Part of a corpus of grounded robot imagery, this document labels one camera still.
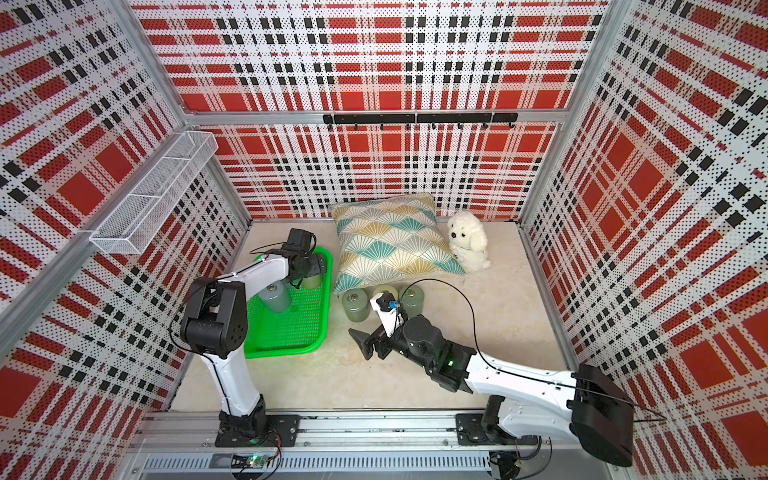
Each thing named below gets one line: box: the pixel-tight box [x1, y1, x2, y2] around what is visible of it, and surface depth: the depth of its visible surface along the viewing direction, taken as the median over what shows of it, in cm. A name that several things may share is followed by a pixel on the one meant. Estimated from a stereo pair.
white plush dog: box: [447, 211, 491, 273], surface depth 95 cm
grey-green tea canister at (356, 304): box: [342, 288, 371, 323], surface depth 91 cm
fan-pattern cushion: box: [331, 193, 466, 294], surface depth 95 cm
